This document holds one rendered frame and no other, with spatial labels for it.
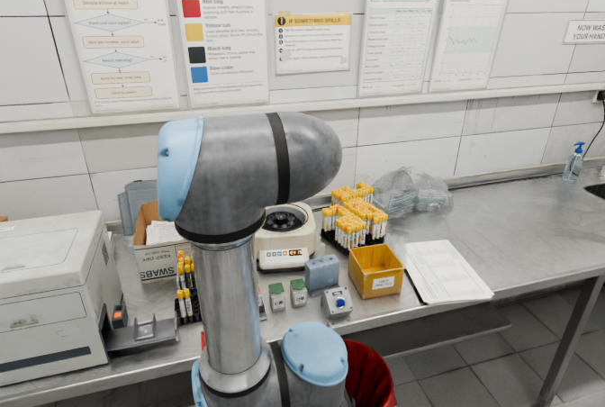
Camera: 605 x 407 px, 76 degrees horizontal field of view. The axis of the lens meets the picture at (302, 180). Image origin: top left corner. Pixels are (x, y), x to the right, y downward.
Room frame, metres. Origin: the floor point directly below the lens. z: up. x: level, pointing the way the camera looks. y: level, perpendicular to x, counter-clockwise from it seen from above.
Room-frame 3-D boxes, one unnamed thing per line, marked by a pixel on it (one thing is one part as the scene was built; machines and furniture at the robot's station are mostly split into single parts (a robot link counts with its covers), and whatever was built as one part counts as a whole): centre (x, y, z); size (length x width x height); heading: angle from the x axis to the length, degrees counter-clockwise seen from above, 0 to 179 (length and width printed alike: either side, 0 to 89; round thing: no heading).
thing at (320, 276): (0.96, -0.06, 0.92); 0.10 x 0.07 x 0.10; 113
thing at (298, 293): (0.90, 0.01, 0.91); 0.05 x 0.04 x 0.07; 16
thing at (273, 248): (1.18, 0.08, 0.94); 0.30 x 0.24 x 0.12; 7
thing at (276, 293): (0.88, 0.07, 0.91); 0.05 x 0.04 x 0.07; 16
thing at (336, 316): (0.86, -0.10, 0.92); 0.13 x 0.07 x 0.08; 16
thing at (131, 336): (0.73, 0.43, 0.92); 0.21 x 0.07 x 0.05; 106
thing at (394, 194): (1.48, -0.39, 0.97); 0.26 x 0.17 x 0.19; 122
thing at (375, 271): (0.98, -0.23, 0.93); 0.13 x 0.13 x 0.10; 14
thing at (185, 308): (0.86, 0.29, 0.93); 0.17 x 0.09 x 0.11; 107
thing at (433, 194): (1.52, -0.57, 0.94); 0.20 x 0.17 x 0.14; 87
